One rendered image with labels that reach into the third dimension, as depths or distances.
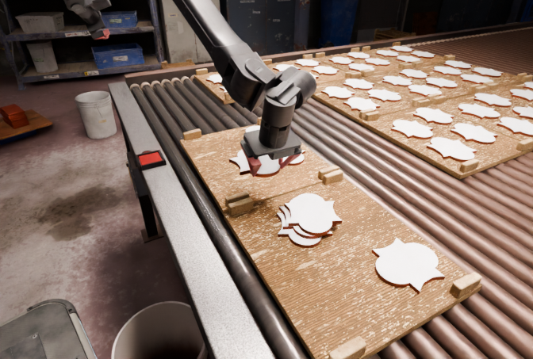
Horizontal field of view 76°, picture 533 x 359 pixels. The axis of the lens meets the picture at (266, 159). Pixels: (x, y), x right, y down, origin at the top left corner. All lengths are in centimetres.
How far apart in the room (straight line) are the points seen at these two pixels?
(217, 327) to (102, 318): 131
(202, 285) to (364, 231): 36
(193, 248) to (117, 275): 132
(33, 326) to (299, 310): 125
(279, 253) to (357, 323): 20
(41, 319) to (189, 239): 101
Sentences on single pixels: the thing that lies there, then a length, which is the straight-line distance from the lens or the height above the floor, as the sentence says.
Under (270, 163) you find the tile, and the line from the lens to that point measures 77.
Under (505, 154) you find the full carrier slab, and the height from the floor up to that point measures 94.
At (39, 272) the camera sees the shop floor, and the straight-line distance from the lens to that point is 228.
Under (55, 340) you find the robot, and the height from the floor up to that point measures 24.
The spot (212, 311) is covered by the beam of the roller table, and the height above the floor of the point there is 91.
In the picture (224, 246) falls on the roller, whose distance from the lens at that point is 77.
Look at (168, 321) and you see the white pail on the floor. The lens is 148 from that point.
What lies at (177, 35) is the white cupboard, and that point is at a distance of 534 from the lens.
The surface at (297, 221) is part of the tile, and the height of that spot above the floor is 97.
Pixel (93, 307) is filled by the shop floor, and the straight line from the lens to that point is 198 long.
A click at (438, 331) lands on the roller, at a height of 91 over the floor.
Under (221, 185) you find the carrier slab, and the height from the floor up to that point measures 94.
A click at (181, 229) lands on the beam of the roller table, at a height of 92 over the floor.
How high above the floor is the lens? 146
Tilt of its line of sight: 31 degrees down
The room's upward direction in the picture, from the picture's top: straight up
